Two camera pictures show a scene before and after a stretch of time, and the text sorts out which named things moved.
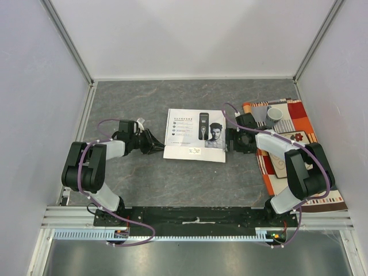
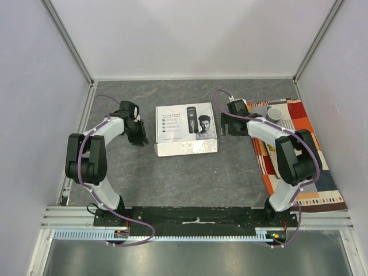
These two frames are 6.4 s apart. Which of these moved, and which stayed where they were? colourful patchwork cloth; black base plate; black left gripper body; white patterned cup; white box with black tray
Moved: black left gripper body; white box with black tray
Stayed: colourful patchwork cloth; white patterned cup; black base plate
